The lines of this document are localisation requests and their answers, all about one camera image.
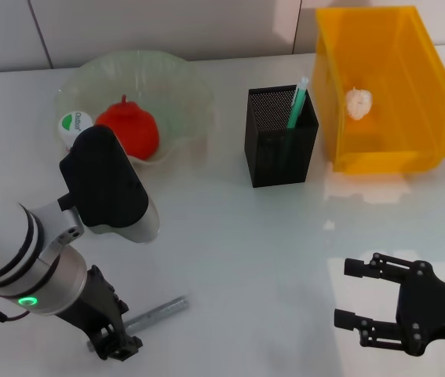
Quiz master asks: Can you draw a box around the green glass fruit bowl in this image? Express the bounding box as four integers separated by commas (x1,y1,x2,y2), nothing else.
55,49,216,168

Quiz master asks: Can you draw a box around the yellow plastic bin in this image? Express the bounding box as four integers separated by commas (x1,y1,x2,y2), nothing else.
310,4,445,174

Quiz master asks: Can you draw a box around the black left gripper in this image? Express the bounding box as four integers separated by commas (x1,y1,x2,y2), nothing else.
53,265,144,362

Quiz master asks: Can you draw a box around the grey marker pen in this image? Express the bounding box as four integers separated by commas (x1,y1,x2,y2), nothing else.
86,295,190,350

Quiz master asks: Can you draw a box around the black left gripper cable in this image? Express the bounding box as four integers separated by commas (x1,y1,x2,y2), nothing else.
0,302,33,324

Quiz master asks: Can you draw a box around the red-orange toy orange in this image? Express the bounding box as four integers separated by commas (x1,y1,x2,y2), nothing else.
95,93,160,160

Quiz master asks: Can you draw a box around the clear green-label water bottle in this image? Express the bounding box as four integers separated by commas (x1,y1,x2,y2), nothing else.
57,112,93,153

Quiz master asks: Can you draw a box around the white paper ball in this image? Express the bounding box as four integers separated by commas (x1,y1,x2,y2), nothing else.
345,86,374,122

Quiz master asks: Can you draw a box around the green retractable pen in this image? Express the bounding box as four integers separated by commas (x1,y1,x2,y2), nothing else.
286,76,311,130

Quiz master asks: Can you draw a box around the black mesh pen holder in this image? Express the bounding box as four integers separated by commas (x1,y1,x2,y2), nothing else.
244,86,320,189

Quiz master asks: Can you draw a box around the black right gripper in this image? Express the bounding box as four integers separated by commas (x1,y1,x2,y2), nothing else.
333,253,445,357

